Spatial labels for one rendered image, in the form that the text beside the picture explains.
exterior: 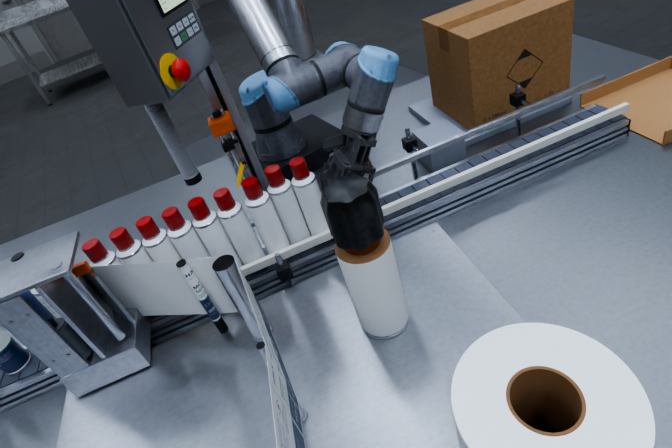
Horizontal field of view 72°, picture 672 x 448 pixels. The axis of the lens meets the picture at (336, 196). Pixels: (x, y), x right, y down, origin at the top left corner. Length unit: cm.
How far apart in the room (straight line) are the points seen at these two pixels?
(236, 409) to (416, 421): 29
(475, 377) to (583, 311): 36
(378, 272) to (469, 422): 24
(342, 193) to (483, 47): 70
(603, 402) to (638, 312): 35
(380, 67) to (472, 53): 41
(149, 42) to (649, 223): 97
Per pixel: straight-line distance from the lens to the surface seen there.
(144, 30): 82
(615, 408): 60
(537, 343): 63
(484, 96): 128
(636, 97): 149
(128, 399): 97
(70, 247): 88
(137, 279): 93
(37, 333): 92
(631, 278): 98
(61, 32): 888
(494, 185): 112
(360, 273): 70
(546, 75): 138
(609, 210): 110
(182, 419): 88
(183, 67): 82
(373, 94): 86
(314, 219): 98
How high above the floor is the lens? 155
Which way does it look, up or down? 36 degrees down
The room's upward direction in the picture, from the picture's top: 18 degrees counter-clockwise
